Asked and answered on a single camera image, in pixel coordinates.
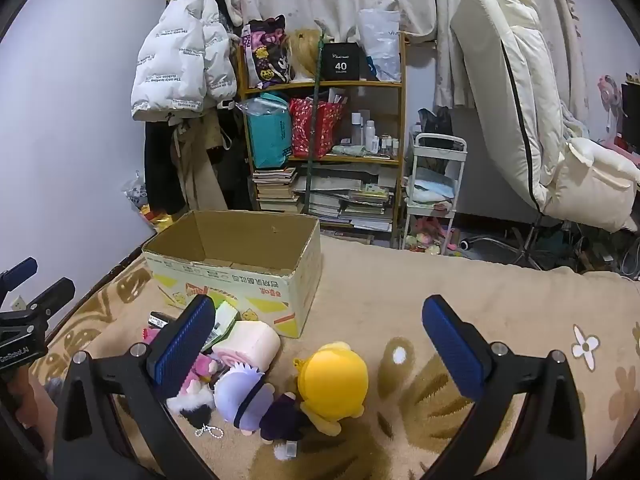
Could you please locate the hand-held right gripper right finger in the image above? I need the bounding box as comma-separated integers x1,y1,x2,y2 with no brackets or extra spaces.
421,295,588,480

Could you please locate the beige coat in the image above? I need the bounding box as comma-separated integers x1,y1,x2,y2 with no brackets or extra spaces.
172,110,228,213

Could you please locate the pink roll cake plush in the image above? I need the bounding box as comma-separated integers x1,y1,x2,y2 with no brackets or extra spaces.
212,320,282,376

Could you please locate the black monitor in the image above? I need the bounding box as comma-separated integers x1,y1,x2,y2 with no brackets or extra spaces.
620,80,640,151

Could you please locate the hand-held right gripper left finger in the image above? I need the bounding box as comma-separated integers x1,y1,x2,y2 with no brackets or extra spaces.
52,294,221,480

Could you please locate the white folding stool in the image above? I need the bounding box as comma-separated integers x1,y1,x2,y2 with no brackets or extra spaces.
400,132,468,251

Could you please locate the teal shopping bag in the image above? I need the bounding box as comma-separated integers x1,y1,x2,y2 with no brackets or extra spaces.
245,92,293,170

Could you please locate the black and white plush keychain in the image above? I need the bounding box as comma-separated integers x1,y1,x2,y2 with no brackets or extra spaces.
166,387,223,441

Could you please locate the pile of pastel plush toys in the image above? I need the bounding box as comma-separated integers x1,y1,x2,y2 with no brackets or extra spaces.
406,216,453,253

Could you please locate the green pole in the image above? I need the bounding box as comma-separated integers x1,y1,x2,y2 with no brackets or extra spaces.
304,30,327,216

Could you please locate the white plastic bag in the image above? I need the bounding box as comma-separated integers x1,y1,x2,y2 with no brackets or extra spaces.
357,8,402,83

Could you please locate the cream padded chair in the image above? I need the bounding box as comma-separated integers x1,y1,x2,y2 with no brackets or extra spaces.
450,0,640,271

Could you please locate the blonde wig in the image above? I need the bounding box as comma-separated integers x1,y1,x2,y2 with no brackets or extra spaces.
286,29,323,83

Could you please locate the clear bag of toys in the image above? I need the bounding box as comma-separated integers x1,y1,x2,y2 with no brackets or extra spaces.
121,170,173,233

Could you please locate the pink strawberry plush toy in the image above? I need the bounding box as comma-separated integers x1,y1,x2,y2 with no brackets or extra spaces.
142,327,221,396

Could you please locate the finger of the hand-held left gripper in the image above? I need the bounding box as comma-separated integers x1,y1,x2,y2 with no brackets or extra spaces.
26,277,76,321
0,257,39,302

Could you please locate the pink desk fan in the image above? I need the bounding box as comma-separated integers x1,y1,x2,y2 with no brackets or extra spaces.
597,74,626,148

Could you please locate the black box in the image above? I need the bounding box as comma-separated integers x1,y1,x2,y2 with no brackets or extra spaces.
319,42,361,82

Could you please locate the row of small bottles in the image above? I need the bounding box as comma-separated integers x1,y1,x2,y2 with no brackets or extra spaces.
350,110,401,156

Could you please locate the wooden shelf unit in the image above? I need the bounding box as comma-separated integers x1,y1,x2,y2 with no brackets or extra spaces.
237,30,407,248

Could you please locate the person's left hand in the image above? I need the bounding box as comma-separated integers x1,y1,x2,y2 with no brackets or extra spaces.
10,372,56,441

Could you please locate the white puffer jacket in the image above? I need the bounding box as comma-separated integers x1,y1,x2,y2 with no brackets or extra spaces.
131,0,238,122

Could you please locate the red gift bag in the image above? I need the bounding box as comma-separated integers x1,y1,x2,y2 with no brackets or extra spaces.
289,97,346,159

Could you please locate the green tissue packet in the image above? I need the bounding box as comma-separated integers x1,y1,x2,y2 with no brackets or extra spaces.
202,302,240,353

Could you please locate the lavender-haired plush doll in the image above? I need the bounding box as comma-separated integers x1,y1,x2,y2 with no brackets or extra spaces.
214,362,321,461

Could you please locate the yellow-haired plush doll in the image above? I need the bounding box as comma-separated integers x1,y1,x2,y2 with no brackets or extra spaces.
292,341,370,436

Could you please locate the printed cardboard box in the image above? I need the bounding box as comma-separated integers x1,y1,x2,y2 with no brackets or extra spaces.
142,210,323,339

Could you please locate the black coat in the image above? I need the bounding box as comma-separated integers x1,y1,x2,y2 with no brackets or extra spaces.
144,120,187,216

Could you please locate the black printed tote bag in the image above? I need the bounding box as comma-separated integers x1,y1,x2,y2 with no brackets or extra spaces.
241,16,293,88

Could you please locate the stack of books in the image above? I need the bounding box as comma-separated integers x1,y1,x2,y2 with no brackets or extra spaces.
251,166,396,233

